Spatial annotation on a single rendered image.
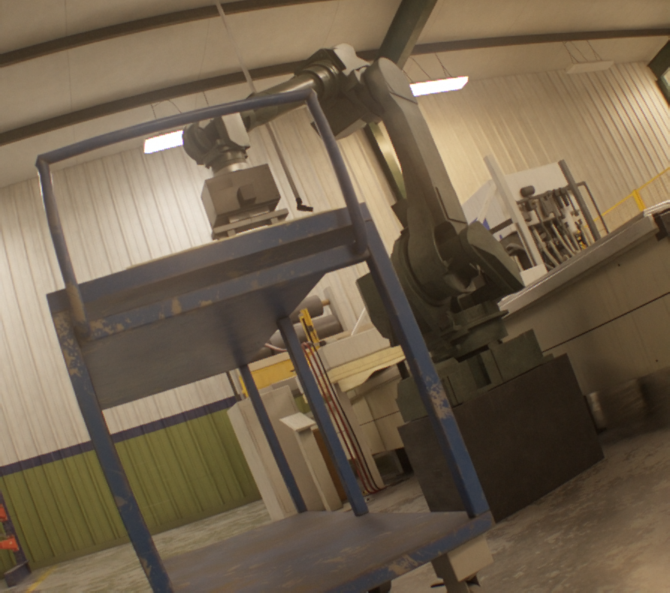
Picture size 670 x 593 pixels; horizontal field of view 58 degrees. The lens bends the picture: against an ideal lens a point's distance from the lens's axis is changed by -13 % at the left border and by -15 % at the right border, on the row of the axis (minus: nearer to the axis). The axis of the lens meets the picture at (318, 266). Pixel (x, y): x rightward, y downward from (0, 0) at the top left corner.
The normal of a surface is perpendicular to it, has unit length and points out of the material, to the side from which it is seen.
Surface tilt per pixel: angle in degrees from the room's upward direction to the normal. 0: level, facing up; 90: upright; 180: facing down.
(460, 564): 90
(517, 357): 90
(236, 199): 90
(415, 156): 81
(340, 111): 114
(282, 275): 90
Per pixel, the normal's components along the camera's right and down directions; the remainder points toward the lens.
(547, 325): -0.89, 0.27
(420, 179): -0.68, -0.07
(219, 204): 0.26, -0.33
